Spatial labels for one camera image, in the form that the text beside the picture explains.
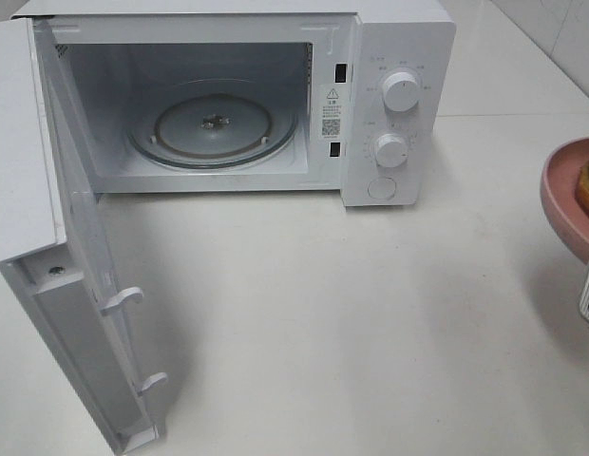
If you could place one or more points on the white timer knob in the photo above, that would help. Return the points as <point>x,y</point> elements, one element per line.
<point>391,150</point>

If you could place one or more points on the glass microwave turntable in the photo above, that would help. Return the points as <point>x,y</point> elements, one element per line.
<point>213,124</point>

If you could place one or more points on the upper white power knob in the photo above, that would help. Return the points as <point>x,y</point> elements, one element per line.
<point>401,90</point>

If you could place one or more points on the white microwave door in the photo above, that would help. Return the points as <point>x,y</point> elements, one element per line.
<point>54,253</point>

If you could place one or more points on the white microwave oven body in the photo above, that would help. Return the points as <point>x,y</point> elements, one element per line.
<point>335,54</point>

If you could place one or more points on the pink round plate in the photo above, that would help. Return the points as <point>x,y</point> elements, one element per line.
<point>559,179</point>

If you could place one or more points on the round white door button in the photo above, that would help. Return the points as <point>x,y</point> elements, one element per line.
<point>382,188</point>

